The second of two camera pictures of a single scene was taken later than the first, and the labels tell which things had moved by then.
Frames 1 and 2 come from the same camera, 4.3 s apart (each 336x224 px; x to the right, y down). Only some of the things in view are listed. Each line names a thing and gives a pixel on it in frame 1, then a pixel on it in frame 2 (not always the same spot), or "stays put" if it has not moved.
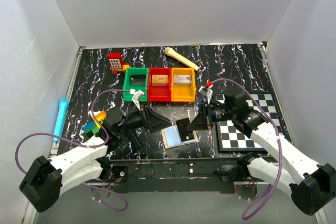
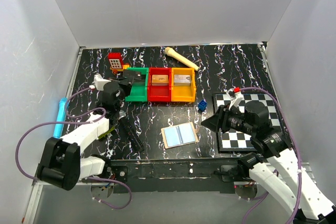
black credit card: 182,124 -> 132,74
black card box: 137,80 stays put
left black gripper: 152,121 -> 123,82
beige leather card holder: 172,138 stays put
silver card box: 182,80 stays put
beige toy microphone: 170,52 stays put
